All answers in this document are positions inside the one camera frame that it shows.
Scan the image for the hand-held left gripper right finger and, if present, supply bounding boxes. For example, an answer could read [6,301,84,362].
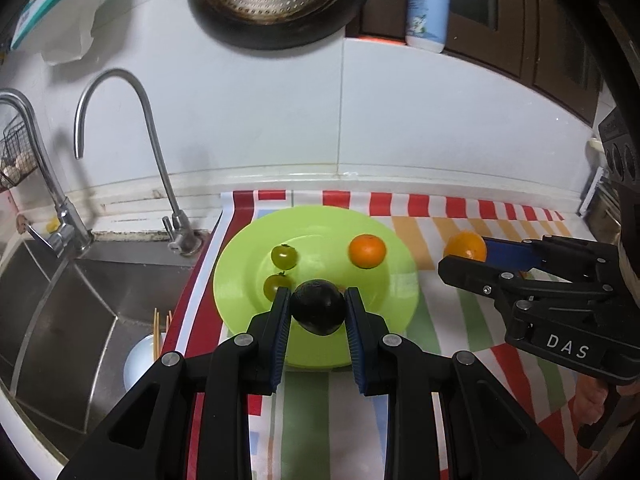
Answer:
[345,287,576,480]

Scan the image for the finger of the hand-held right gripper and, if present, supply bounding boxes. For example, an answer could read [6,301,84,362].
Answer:
[438,255,531,321]
[484,235,621,281]

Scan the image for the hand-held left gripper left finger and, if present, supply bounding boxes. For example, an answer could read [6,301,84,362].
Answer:
[57,287,291,480]

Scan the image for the orange mandarin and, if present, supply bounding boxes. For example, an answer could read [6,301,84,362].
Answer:
[348,234,387,269]
[444,230,487,263]

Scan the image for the dark purple round fruit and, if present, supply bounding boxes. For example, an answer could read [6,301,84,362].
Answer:
[291,280,347,336]

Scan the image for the green tomato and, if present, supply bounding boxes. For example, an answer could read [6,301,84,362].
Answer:
[263,273,291,299]
[271,243,300,270]

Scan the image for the green plate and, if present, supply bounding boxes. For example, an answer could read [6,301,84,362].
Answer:
[213,206,420,370]

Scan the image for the person's right hand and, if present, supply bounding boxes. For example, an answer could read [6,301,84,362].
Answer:
[574,377,608,425]

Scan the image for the striped colourful table cloth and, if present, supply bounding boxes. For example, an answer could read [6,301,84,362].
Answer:
[175,190,601,480]

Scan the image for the metal dish rack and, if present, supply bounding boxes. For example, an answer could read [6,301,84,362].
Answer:
[582,137,622,233]

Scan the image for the wooden chopsticks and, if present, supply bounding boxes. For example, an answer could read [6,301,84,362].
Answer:
[153,308,174,357]

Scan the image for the white bowl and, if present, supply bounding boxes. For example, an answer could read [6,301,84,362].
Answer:
[123,332,170,392]

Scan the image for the stainless steel sink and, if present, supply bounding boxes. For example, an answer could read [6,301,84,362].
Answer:
[0,237,213,461]

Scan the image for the slim gooseneck steel faucet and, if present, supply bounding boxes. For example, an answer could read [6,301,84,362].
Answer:
[75,69,204,256]

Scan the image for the white pump soap bottle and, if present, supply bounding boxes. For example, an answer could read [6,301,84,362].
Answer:
[405,0,452,54]

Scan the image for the large steel kitchen faucet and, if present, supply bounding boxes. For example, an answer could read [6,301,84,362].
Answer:
[0,89,94,257]

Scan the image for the black frying pan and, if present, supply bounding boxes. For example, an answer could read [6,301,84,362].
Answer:
[187,0,376,51]

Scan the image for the white paper towel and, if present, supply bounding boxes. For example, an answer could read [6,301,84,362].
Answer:
[42,0,102,64]

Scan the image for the dark wooden window frame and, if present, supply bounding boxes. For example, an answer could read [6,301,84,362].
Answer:
[345,0,607,126]

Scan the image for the black wire basket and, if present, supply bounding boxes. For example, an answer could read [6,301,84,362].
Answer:
[0,115,40,192]

